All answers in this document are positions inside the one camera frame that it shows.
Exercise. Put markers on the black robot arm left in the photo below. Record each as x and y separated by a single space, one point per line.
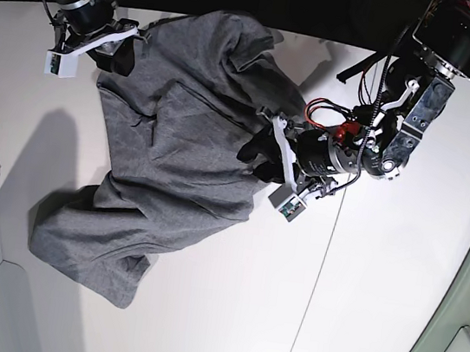
401 92

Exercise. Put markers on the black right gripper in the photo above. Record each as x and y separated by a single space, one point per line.
79 22

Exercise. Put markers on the grey t-shirt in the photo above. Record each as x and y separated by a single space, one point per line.
176 128

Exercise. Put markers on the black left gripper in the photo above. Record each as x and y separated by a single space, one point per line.
322 159

